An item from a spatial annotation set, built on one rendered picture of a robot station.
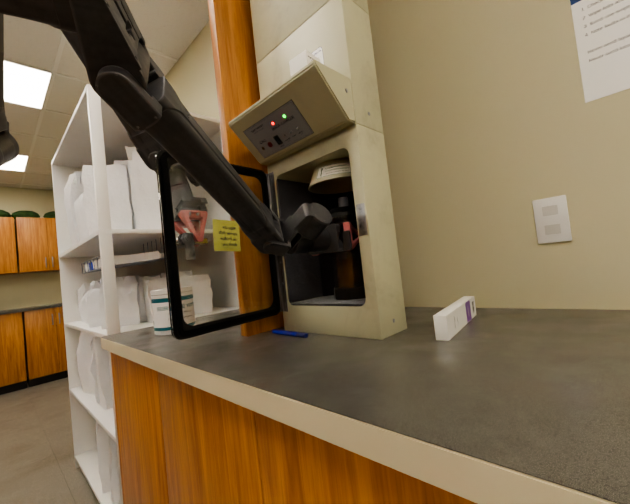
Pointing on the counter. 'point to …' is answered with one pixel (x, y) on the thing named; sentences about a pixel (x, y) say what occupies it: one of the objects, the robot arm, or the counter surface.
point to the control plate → (261, 132)
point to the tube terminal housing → (350, 144)
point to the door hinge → (277, 255)
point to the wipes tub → (161, 312)
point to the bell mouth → (332, 177)
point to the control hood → (307, 93)
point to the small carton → (301, 61)
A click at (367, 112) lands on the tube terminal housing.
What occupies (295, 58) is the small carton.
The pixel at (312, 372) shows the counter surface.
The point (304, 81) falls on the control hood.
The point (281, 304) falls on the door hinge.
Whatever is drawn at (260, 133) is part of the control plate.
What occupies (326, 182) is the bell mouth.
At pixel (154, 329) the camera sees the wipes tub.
